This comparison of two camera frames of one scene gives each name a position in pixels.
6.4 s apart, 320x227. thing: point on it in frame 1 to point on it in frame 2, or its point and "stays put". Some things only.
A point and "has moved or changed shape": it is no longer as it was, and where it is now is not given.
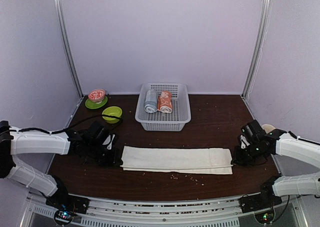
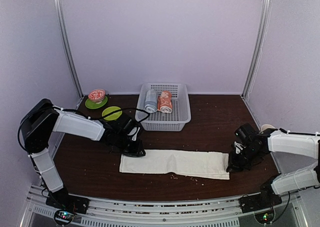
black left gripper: (112, 161) to (136, 152)
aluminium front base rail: (195, 211) stays put
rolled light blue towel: (151, 101) stays put
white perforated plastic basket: (163, 107) stays put
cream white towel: (177, 160) has moved or changed shape
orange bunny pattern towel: (165, 101) stays put
